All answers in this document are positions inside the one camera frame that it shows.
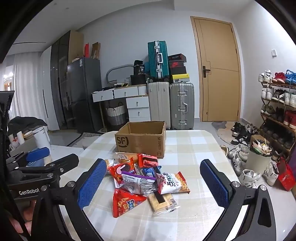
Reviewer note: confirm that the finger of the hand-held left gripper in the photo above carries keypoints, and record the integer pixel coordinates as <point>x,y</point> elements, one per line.
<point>38,154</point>
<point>62,162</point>

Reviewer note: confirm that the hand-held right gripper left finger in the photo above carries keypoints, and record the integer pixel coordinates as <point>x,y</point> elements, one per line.
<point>92,183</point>

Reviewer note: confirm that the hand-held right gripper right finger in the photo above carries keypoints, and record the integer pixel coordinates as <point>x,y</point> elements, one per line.
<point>215,183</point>

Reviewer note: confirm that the red chocolate biscuit packet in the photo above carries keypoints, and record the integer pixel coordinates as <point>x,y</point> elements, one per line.
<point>116,172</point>

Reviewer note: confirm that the red cone chip packet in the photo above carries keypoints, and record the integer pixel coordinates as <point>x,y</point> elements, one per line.
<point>124,202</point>

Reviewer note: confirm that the orange biscuit packet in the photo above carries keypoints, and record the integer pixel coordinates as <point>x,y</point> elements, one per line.
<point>123,157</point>

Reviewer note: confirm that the white orange noodle snack packet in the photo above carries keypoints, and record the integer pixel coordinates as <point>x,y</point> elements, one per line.
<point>173,183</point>

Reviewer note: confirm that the purple candy packet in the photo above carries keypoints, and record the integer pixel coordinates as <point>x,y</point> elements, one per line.
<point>136,183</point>

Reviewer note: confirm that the clear cracker packet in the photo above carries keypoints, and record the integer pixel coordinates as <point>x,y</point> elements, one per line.
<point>161,204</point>

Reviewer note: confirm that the red cookie packet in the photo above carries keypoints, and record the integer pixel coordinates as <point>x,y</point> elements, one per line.
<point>148,160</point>

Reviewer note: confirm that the brown cardboard box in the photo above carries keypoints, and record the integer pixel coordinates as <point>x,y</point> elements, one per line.
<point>138,143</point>

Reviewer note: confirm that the person's left hand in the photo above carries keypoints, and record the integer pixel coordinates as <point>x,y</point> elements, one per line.
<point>19,223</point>

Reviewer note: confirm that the white side table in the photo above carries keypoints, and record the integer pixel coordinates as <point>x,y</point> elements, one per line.
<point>67,149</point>

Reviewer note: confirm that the white plastic jug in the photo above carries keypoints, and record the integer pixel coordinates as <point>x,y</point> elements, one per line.
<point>41,139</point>

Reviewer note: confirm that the small yellow snack packet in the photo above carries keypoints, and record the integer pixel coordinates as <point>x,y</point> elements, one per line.
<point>108,162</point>

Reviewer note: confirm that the black jacket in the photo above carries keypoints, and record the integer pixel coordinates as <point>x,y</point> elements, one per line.
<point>25,122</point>

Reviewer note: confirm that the pile of white black sneakers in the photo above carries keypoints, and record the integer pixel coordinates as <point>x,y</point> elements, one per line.
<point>248,177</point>

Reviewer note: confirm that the black white patterned rug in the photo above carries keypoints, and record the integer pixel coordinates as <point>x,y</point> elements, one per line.
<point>90,135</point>

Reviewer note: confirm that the white trash bin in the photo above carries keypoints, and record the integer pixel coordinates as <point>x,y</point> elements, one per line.
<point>256,160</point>

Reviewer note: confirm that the beige grey doormat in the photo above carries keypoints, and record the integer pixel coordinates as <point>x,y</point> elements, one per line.
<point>224,133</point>

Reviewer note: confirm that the white curtain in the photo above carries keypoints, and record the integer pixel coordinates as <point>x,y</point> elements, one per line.
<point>23,88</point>

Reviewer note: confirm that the woven laundry basket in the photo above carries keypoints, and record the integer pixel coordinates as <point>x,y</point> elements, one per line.
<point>115,115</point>

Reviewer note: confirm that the grey refrigerator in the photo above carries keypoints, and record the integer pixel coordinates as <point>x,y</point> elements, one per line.
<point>81,92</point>

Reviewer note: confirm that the red shopping bag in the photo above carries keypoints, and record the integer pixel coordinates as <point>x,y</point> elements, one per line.
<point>286,176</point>

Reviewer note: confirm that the silver suitcase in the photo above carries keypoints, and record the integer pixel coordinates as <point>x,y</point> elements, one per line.
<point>182,104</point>

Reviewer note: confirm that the black tall cabinet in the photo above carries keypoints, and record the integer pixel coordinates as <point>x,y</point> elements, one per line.
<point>59,69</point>

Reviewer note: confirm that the wooden door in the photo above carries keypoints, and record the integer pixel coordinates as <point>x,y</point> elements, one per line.
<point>219,92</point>

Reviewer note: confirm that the white desk with drawers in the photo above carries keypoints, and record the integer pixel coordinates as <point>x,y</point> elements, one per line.
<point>136,102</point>

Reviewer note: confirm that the beige suitcase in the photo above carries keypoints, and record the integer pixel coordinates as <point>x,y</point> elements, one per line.
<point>159,104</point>

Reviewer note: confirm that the yellow shoe box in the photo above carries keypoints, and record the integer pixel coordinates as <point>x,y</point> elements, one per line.
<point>180,77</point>

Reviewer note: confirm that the red paper bag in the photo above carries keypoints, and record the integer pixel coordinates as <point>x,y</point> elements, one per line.
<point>87,51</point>

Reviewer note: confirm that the flat brown cardboard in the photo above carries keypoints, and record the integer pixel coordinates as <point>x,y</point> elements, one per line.
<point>76,46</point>

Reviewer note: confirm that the brown paper bag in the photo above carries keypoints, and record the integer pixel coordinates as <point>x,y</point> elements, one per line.
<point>96,51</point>

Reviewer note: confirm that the plain black shoe box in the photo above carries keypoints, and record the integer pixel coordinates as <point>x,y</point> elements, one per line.
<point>179,70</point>

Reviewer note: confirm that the wooden shoe rack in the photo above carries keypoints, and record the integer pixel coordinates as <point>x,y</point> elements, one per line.
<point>282,85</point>

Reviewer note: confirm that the black labelled bag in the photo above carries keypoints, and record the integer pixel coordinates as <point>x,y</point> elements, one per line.
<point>140,67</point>

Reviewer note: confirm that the teal suitcase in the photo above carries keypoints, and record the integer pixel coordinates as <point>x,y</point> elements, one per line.
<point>155,60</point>

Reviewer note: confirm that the grey curved chair frame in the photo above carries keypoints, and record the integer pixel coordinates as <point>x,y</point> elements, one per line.
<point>108,74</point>

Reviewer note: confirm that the white light switch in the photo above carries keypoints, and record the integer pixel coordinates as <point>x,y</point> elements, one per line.
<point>274,52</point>

